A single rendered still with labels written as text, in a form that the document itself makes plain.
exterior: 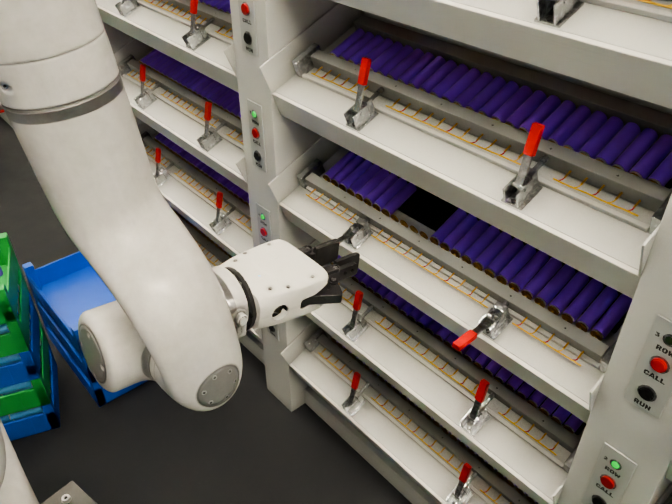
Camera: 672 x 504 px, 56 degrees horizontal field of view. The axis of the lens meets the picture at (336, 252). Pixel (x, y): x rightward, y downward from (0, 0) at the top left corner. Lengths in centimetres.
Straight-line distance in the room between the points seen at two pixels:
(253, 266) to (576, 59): 40
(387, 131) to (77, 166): 47
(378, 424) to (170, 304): 77
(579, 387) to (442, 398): 28
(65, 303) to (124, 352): 101
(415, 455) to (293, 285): 59
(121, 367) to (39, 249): 154
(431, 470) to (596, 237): 62
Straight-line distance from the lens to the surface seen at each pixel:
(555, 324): 84
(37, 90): 50
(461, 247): 93
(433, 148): 83
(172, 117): 144
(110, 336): 62
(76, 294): 165
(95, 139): 52
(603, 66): 64
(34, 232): 223
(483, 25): 70
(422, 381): 106
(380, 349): 110
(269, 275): 71
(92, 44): 51
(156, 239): 55
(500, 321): 86
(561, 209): 74
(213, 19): 123
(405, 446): 123
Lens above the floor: 115
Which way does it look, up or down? 37 degrees down
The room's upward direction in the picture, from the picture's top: straight up
